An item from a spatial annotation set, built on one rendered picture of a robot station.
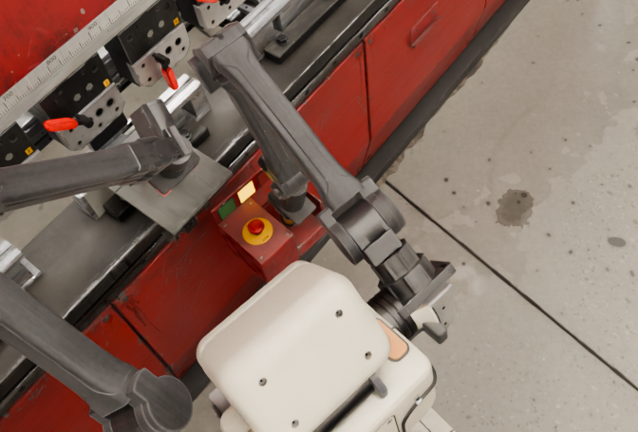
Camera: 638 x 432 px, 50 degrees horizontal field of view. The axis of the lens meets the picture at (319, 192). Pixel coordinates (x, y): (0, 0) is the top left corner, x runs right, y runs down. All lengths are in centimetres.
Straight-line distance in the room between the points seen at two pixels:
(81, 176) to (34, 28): 32
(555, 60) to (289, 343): 234
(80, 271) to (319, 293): 83
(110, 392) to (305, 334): 27
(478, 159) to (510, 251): 40
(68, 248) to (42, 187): 61
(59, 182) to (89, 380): 29
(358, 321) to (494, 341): 148
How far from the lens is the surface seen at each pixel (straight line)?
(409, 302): 104
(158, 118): 128
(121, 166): 115
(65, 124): 138
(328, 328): 87
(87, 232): 164
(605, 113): 289
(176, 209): 145
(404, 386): 98
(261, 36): 179
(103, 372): 97
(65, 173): 108
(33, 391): 167
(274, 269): 165
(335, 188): 105
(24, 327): 93
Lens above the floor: 217
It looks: 57 degrees down
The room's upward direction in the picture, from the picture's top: 11 degrees counter-clockwise
